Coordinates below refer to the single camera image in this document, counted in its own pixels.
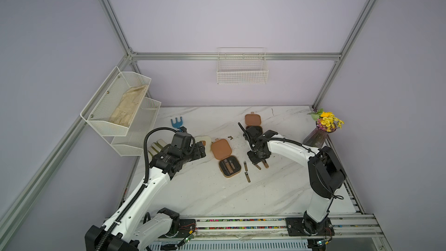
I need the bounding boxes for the cream nail clipper case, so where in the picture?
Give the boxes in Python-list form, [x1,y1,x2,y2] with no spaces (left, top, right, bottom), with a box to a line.
[195,135,212,148]

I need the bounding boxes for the brown case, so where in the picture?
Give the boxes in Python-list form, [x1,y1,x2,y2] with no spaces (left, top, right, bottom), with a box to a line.
[211,139,242,178]
[245,112,263,136]

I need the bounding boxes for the large brown nail clipper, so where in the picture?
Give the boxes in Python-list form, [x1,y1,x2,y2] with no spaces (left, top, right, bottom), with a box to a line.
[223,159,233,175]
[262,160,269,168]

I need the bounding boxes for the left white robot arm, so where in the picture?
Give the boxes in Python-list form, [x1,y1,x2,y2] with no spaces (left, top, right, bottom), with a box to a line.
[85,127,206,251]

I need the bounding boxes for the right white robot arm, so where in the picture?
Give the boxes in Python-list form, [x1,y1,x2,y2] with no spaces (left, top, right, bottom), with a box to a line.
[238,123,346,230]

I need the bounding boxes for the blue yellow toy rake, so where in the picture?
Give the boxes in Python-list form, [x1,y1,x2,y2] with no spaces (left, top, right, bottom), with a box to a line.
[170,116,184,129]

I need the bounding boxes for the green beige glove on table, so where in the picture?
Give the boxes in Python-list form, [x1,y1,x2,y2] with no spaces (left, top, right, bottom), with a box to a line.
[148,139,167,158]

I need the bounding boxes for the white mesh lower shelf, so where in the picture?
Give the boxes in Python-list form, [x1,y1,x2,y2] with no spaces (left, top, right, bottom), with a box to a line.
[109,97,161,156]

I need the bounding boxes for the white mesh shelf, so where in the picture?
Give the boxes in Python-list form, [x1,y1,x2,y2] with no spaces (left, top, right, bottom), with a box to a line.
[109,97,161,156]
[80,67,152,137]

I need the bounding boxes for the dark glass vase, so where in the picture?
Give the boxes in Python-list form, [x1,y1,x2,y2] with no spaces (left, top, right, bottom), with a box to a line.
[302,127,329,148]

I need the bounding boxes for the beige cloth glove in shelf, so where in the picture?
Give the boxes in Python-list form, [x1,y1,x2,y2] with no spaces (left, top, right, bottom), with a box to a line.
[109,84,149,127]

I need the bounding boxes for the yellow flower bouquet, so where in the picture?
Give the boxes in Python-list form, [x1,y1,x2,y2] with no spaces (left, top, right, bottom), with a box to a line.
[308,109,344,133]

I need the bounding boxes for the white mesh upper shelf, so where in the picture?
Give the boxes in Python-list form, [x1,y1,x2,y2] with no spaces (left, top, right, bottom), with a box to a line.
[80,67,152,137]

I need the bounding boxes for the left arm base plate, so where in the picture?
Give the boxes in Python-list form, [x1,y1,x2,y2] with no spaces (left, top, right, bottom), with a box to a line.
[160,218,196,238]

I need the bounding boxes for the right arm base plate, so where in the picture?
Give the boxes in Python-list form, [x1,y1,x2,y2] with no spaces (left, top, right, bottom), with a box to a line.
[285,217,335,237]

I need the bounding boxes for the white wire wall basket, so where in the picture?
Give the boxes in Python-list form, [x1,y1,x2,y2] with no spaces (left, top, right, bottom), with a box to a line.
[217,47,269,85]

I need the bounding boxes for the aluminium frame rail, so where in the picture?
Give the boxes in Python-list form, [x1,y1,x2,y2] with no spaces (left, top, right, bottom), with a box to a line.
[131,52,342,61]

